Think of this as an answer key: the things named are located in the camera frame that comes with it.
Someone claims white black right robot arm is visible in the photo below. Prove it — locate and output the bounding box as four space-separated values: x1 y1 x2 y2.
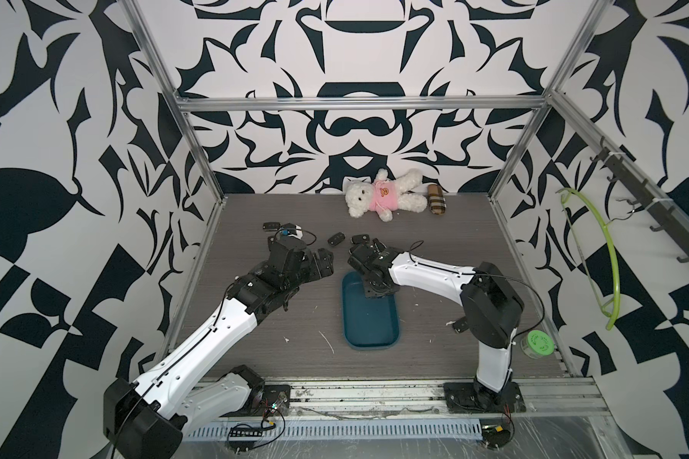
348 239 524 414

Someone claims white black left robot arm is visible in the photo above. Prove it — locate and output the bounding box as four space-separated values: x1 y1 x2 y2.
103 225 334 458

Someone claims black key fob edge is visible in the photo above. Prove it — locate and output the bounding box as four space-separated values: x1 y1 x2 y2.
351 233 371 245

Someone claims black key fob tilted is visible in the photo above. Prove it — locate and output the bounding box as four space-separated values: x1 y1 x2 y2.
327 233 346 247

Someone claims black key fob buttons up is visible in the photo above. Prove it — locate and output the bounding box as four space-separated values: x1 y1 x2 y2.
262 222 281 231

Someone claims teal plastic storage tray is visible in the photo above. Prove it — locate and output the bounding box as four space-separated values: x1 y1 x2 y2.
342 272 400 351

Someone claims black key fob near base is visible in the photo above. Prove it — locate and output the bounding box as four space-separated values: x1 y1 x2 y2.
451 317 470 334

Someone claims white teddy bear pink shirt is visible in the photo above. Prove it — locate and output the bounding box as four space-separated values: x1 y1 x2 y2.
344 168 428 222

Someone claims brown plaid cylinder toy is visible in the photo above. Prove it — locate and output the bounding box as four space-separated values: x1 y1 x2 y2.
427 184 447 215

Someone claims green tape roll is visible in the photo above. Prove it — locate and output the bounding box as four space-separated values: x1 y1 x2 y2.
520 330 555 360

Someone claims white cable duct strip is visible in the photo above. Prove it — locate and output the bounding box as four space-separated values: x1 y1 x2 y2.
187 418 483 442

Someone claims green hose loop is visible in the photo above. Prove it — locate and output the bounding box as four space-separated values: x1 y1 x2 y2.
556 186 622 332

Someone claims aluminium frame post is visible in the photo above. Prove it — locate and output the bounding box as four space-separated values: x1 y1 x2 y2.
120 0 225 204

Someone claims black wall hook rail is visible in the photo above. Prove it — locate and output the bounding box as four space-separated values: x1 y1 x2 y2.
591 136 689 264

